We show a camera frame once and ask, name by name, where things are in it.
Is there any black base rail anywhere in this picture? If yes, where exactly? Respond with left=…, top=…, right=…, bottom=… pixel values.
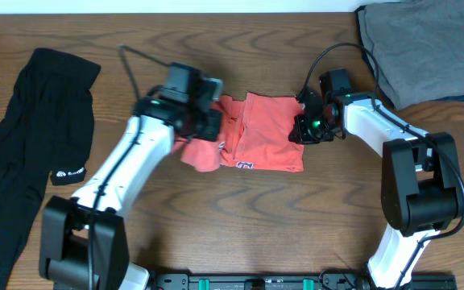
left=147, top=268, right=458, bottom=290

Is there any black garment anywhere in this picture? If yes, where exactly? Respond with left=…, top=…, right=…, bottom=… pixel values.
left=0, top=48, right=101, bottom=289

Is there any red soccer t-shirt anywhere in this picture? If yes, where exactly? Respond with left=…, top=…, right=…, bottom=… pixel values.
left=173, top=93, right=304, bottom=172

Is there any grey folded garment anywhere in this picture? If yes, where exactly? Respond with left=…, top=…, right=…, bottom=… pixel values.
left=360, top=0, right=464, bottom=110

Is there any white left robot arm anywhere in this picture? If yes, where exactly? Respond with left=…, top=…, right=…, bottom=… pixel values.
left=39, top=63, right=223, bottom=290

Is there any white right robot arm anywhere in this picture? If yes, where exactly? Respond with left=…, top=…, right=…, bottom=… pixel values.
left=288, top=69, right=464, bottom=289

